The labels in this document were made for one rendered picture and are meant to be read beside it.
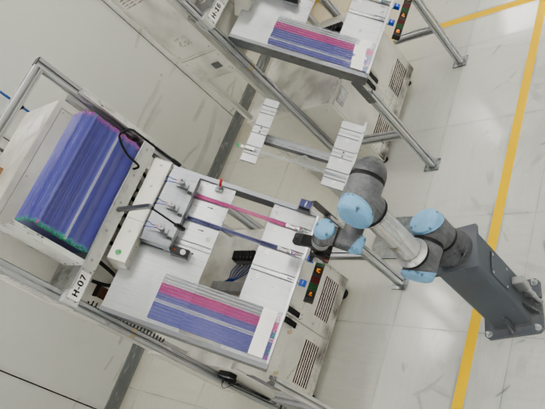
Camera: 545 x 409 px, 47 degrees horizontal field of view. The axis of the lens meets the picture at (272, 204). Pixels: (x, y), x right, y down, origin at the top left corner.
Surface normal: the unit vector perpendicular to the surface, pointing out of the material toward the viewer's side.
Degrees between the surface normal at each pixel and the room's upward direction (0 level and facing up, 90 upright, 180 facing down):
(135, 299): 44
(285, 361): 90
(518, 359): 0
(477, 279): 90
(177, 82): 90
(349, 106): 90
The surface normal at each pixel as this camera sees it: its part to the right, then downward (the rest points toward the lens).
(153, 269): 0.03, -0.41
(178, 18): -0.33, 0.86
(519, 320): -0.15, 0.82
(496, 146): -0.64, -0.51
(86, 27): 0.70, -0.07
